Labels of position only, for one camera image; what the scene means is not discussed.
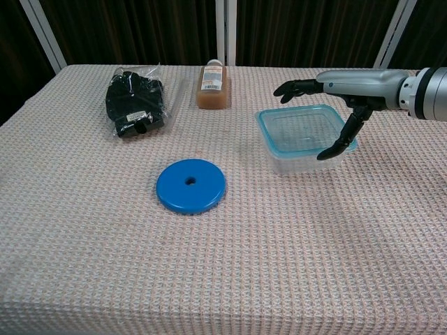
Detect white frame post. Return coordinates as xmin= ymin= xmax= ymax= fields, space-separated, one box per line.
xmin=372 ymin=0 xmax=418 ymax=70
xmin=19 ymin=0 xmax=68 ymax=74
xmin=215 ymin=0 xmax=238 ymax=67

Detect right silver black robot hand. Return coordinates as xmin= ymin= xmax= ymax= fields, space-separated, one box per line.
xmin=273 ymin=68 xmax=410 ymax=161

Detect blue round disc with hole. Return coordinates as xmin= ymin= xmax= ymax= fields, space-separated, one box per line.
xmin=156 ymin=158 xmax=227 ymax=216

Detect pink waffle tablecloth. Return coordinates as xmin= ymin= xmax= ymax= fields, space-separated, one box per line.
xmin=0 ymin=64 xmax=447 ymax=335

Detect clear plastic container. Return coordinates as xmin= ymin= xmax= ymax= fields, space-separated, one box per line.
xmin=260 ymin=120 xmax=358 ymax=176

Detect brown liquid plastic bottle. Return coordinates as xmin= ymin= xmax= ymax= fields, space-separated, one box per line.
xmin=196 ymin=59 xmax=232 ymax=110

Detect black pleated curtain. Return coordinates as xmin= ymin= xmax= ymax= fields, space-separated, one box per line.
xmin=0 ymin=0 xmax=447 ymax=126

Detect teal container lid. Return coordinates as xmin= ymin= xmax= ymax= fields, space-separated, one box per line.
xmin=257 ymin=104 xmax=359 ymax=158

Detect black gloves in clear bag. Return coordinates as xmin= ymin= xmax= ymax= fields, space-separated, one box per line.
xmin=105 ymin=62 xmax=186 ymax=142

